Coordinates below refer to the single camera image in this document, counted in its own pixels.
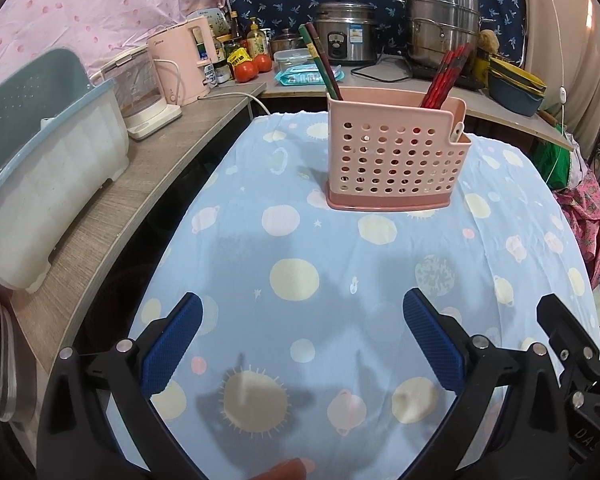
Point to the green bag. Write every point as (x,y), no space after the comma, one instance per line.
(555,165)

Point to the yellow oil bottle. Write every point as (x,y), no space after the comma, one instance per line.
(257,40)

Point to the wet wipes packet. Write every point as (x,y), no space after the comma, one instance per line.
(300,77)

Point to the small steel pot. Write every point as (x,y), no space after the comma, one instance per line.
(286,41)

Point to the jar with yellow label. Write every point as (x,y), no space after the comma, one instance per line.
(236,56)

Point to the green chopstick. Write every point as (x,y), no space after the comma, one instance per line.
(320,62)

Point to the glass kettle white base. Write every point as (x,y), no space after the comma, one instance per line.
(140,85)

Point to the yellow bowl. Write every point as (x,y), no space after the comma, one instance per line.
(520,75)

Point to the steel rice cooker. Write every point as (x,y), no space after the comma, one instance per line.
(350,35)

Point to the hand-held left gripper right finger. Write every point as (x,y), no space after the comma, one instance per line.
(432,345)

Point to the pink electric kettle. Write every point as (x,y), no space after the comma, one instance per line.
(175,65)

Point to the yellow loofah sponge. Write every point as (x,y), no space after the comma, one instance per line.
(488,41)

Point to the pink perforated utensil basket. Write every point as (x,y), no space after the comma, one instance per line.
(395,170)

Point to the beige curtain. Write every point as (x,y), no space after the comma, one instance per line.
(580,35)

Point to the red tomato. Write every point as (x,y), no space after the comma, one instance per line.
(263,63)
(245,70)

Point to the clear food container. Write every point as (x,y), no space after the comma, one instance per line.
(290,57)

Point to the steel steamer pot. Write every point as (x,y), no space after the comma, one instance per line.
(440,20)

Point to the red chopstick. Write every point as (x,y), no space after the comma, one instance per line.
(457,67)
(436,82)
(445,77)

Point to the maroon chopstick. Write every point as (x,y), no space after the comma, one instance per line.
(319,55)
(327,62)

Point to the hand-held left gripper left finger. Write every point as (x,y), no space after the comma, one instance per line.
(172,350)

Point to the pink floral cloth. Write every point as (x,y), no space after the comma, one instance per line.
(595,215)

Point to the dark glass bottle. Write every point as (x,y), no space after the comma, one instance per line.
(235,27)

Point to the white printed canister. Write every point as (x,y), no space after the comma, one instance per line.
(219,22)

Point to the grey white dish drainer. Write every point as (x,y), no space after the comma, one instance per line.
(45,185)

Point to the black induction cooker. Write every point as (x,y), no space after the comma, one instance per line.
(472,82)

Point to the pink printed sheet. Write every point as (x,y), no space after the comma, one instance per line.
(105,5)

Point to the blue bowl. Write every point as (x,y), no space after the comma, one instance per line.
(515,100)

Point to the blue spotted tablecloth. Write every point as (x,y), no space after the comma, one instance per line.
(305,240)

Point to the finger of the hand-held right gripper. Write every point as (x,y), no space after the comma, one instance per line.
(565,330)

